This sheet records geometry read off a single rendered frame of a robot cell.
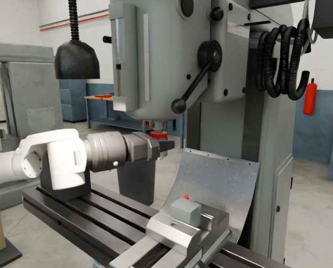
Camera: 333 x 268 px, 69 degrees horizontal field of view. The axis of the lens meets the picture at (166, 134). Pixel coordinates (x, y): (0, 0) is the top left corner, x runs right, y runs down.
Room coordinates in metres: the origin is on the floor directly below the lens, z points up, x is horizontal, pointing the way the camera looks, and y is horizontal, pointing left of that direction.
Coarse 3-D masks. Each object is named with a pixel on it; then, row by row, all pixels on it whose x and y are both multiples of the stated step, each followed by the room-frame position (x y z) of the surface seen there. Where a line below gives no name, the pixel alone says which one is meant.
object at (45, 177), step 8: (48, 168) 0.89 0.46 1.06; (40, 176) 0.96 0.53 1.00; (48, 176) 0.89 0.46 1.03; (88, 176) 0.90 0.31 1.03; (40, 184) 0.97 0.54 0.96; (48, 184) 0.90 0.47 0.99; (88, 184) 0.90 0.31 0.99; (56, 192) 0.85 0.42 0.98; (64, 192) 0.83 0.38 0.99; (72, 192) 0.85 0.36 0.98; (80, 192) 0.87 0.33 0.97; (88, 192) 0.89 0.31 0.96; (64, 200) 0.82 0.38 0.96
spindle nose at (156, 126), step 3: (150, 123) 0.60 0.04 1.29; (153, 123) 0.60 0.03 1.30; (156, 123) 0.59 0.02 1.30; (159, 123) 0.59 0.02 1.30; (162, 123) 0.60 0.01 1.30; (165, 123) 0.60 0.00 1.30; (150, 126) 0.60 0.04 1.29; (153, 126) 0.60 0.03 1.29; (156, 126) 0.59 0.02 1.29; (159, 126) 0.59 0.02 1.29; (162, 126) 0.59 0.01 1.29; (165, 126) 0.60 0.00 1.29; (153, 129) 0.60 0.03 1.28; (156, 129) 0.59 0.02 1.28; (159, 129) 0.59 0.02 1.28; (162, 129) 0.60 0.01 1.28
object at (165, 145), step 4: (160, 140) 0.59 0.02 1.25; (164, 140) 0.59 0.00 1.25; (168, 140) 0.60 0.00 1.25; (172, 140) 0.61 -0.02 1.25; (160, 144) 0.58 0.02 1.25; (164, 144) 0.59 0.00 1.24; (168, 144) 0.59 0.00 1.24; (172, 144) 0.60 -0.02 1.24; (160, 148) 0.58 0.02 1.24; (164, 148) 0.59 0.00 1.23; (168, 148) 0.59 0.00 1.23; (172, 148) 0.60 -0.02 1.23; (160, 152) 0.58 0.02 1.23
